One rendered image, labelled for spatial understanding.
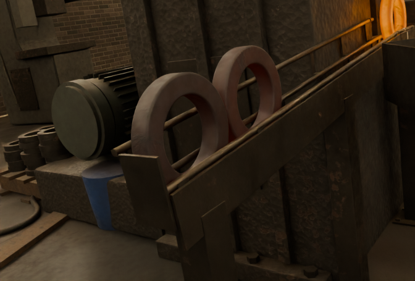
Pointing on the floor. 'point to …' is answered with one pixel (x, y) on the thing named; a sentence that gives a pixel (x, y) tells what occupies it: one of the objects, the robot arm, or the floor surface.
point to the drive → (92, 147)
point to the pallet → (29, 160)
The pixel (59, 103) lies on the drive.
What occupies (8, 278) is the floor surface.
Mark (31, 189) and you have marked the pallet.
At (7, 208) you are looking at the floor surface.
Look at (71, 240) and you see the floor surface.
